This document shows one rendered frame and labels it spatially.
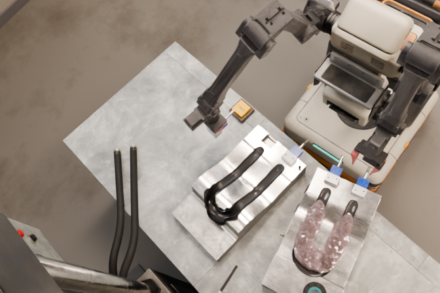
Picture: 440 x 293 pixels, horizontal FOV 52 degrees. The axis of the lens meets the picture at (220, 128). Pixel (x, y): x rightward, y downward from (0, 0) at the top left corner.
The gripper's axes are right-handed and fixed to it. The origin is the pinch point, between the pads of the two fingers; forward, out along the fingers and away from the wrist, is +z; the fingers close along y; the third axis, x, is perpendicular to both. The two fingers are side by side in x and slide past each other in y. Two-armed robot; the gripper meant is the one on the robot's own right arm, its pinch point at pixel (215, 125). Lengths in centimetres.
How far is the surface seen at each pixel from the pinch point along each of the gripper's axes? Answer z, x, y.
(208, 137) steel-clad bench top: 15.1, -2.8, -4.4
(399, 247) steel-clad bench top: 15, 16, 80
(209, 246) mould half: 8.1, -34.3, 30.7
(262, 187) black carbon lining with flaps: 6.9, -3.8, 29.7
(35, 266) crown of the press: -91, -55, 32
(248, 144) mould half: 6.3, 4.9, 13.2
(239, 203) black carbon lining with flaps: 2.7, -15.2, 28.5
